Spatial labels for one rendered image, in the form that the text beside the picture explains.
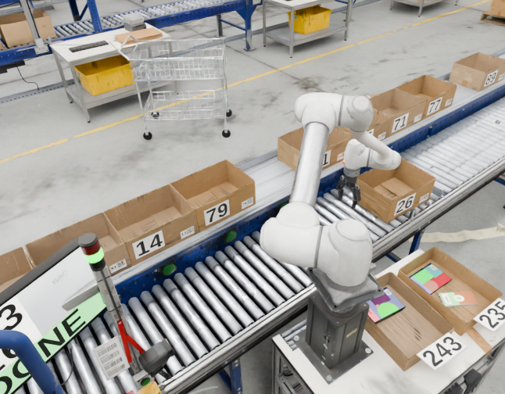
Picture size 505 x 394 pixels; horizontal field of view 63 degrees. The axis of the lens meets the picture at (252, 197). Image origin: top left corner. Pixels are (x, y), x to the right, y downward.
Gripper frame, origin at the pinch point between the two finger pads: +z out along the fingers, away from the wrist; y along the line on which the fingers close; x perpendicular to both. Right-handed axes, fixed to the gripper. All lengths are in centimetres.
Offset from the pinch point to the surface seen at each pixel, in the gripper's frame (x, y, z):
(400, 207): 22.7, 21.8, 2.6
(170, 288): -112, -16, 11
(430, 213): 42, 31, 11
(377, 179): 35.6, -6.5, 4.3
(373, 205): 13.8, 9.2, 5.1
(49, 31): -47, -456, -3
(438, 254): 9, 57, 4
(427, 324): -28, 78, 10
